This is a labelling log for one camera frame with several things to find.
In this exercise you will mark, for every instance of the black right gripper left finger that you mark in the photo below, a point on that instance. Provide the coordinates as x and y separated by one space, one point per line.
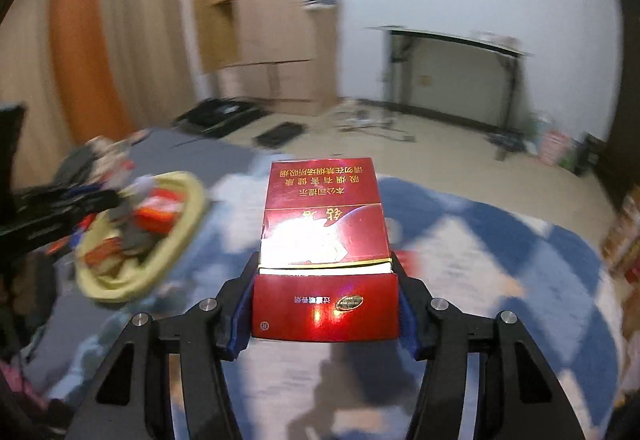
129 398

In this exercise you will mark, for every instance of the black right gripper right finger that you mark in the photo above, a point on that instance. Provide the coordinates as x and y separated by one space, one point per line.
518 396

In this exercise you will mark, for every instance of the red diamond cigarette pack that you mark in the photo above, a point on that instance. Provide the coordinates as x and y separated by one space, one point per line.
325 266

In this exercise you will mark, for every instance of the pile of clothes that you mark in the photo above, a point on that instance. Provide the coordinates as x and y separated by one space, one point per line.
99 162

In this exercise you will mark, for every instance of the yellow plastic basin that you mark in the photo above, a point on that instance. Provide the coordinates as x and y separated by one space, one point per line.
115 261

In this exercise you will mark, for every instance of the Double Happiness cigarette pack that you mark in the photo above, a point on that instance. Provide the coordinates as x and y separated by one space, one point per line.
159 211

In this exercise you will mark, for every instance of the blue white checkered blanket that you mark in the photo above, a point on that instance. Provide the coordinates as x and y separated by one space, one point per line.
477 256

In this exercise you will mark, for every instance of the orange beige curtain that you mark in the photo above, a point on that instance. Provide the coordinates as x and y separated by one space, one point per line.
90 68

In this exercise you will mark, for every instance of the black bag on floor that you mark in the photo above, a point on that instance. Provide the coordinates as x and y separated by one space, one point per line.
216 118

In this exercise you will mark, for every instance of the pink plastic bag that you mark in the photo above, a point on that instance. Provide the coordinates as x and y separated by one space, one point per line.
553 147

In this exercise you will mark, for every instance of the wooden wardrobe cabinet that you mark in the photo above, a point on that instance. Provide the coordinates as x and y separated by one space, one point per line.
281 53

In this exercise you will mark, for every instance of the black folding table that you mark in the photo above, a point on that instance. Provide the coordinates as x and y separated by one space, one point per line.
467 82

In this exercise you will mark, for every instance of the power strip with cables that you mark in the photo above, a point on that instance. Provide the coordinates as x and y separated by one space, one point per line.
373 124

